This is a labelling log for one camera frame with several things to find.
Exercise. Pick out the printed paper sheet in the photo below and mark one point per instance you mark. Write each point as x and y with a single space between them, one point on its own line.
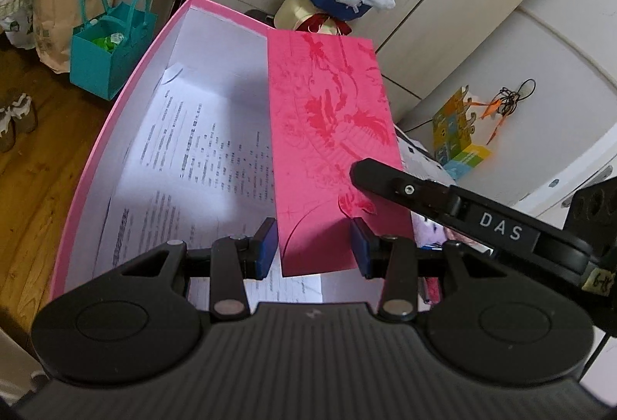
199 168

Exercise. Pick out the brown paper bag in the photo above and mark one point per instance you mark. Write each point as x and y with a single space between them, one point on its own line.
54 21

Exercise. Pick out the red envelope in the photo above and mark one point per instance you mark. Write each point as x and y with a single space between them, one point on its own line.
328 110

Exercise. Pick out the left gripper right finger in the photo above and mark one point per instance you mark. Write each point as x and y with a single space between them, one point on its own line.
393 259

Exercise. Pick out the teal gift bag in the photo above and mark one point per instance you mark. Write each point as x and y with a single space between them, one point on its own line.
105 49

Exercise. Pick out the colourful paper gift bag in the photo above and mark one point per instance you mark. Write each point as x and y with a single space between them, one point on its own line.
461 133

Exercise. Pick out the striped tablecloth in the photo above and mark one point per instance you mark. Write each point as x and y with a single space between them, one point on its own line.
429 231

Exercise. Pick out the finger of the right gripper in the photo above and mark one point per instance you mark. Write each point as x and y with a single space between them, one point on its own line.
507 232

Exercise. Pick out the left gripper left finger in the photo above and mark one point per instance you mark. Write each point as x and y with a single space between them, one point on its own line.
233 260

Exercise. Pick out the pink cardboard box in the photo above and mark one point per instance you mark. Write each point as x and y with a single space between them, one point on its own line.
224 47

